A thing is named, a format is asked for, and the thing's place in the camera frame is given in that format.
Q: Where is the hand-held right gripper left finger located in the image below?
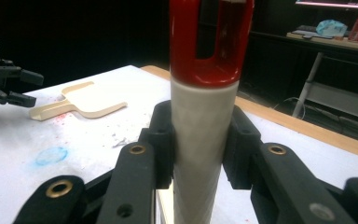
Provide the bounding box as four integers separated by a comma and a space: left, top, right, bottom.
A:
96, 99, 175, 224

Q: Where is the white brush handle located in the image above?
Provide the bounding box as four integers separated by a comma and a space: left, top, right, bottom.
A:
169, 0, 255, 224

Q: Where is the monitor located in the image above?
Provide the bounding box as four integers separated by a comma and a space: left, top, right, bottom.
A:
295, 0, 358, 10

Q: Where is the cream plastic dustpan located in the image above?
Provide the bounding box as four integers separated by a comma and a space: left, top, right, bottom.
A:
28, 81, 129, 121

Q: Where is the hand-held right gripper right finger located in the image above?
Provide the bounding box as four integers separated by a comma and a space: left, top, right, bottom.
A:
223, 105, 355, 224

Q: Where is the wooden desk with white leg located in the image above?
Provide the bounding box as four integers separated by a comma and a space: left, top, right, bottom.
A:
285, 31, 358, 119

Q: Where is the white cable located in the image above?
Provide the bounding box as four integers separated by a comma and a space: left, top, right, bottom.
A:
272, 96, 306, 114

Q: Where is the light blue plastic bag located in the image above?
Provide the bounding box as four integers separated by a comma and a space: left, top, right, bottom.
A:
315, 19, 349, 38

